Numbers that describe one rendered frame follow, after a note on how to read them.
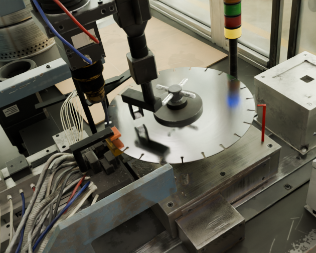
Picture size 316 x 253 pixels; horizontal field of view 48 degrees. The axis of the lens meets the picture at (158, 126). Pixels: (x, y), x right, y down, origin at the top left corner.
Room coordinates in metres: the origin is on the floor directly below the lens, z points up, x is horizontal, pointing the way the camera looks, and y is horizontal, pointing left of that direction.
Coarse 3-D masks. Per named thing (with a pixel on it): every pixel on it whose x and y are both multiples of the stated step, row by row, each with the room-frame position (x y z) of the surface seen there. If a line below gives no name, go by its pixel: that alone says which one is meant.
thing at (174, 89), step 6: (186, 78) 0.66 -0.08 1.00; (174, 84) 0.64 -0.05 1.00; (180, 84) 0.64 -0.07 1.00; (168, 90) 0.62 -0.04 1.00; (174, 90) 0.61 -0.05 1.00; (180, 90) 0.61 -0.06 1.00; (168, 96) 0.60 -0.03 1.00; (174, 96) 0.61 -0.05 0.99; (180, 96) 0.61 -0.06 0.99; (186, 96) 0.60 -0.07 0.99; (192, 96) 0.59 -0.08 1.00; (162, 102) 0.59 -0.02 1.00; (174, 102) 0.61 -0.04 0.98
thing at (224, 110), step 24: (168, 72) 0.77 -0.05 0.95; (192, 72) 0.75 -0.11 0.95; (216, 72) 0.73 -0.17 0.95; (120, 96) 0.71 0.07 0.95; (216, 96) 0.63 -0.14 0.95; (240, 96) 0.62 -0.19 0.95; (120, 120) 0.62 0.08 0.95; (144, 120) 0.60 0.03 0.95; (192, 120) 0.57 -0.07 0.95; (216, 120) 0.55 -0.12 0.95; (240, 120) 0.54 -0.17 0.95; (120, 144) 0.54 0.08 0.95; (144, 144) 0.53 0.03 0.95; (168, 144) 0.52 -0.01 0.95; (192, 144) 0.50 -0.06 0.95; (216, 144) 0.49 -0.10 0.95
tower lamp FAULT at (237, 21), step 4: (224, 16) 0.85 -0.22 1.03; (236, 16) 0.84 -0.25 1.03; (240, 16) 0.84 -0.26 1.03; (224, 20) 0.86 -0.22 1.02; (228, 20) 0.84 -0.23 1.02; (232, 20) 0.84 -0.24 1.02; (236, 20) 0.84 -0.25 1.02; (240, 20) 0.84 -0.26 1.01; (224, 24) 0.86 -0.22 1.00; (228, 24) 0.84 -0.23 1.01; (232, 24) 0.84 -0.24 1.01; (236, 24) 0.84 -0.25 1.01; (240, 24) 0.84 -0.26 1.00
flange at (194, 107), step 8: (160, 96) 0.66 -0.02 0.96; (184, 96) 0.62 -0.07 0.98; (168, 104) 0.61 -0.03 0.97; (176, 104) 0.60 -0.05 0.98; (184, 104) 0.60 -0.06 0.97; (192, 104) 0.61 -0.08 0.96; (200, 104) 0.61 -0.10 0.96; (160, 112) 0.61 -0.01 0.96; (168, 112) 0.60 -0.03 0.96; (176, 112) 0.59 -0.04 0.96; (184, 112) 0.59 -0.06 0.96; (192, 112) 0.58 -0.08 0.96; (200, 112) 0.59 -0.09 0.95; (160, 120) 0.59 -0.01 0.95; (168, 120) 0.58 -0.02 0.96; (176, 120) 0.57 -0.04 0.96; (184, 120) 0.57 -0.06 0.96
